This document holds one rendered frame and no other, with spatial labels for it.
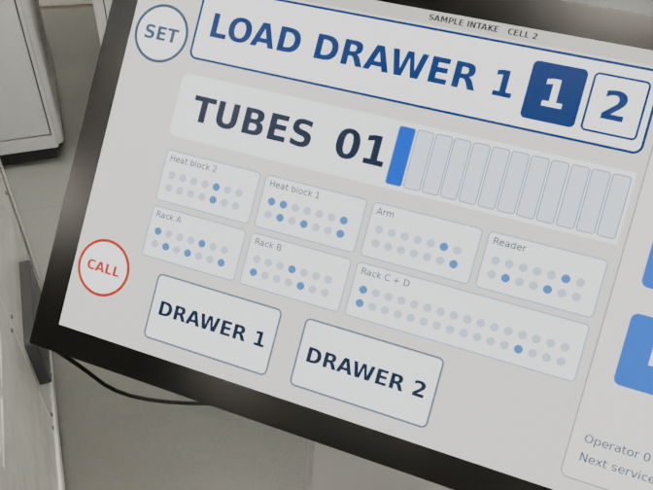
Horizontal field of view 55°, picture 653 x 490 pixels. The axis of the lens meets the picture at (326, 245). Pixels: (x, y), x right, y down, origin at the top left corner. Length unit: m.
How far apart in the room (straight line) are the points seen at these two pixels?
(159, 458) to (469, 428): 1.20
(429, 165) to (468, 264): 0.07
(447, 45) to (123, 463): 1.31
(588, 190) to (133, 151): 0.30
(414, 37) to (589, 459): 0.28
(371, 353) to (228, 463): 1.14
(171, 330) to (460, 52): 0.27
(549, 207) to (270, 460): 1.21
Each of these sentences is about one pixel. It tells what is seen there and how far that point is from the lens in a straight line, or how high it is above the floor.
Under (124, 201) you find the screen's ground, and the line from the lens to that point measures 0.47.
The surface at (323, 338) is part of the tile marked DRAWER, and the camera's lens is 0.42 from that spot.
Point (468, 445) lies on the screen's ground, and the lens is 0.42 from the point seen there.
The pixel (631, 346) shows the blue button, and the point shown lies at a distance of 0.42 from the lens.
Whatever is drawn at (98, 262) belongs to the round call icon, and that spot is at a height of 1.02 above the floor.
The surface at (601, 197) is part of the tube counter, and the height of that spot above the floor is 1.11.
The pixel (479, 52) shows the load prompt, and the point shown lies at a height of 1.17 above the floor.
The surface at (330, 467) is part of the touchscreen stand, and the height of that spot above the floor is 0.74.
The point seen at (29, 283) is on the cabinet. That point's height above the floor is 0.34.
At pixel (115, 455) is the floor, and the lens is 1.59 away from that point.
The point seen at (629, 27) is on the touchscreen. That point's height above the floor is 1.19.
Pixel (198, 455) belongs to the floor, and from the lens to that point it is 1.55.
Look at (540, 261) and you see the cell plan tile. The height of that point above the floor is 1.08.
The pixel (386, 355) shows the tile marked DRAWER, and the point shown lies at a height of 1.02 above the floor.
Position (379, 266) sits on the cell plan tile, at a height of 1.06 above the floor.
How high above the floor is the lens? 1.33
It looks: 41 degrees down
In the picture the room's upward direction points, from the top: 4 degrees clockwise
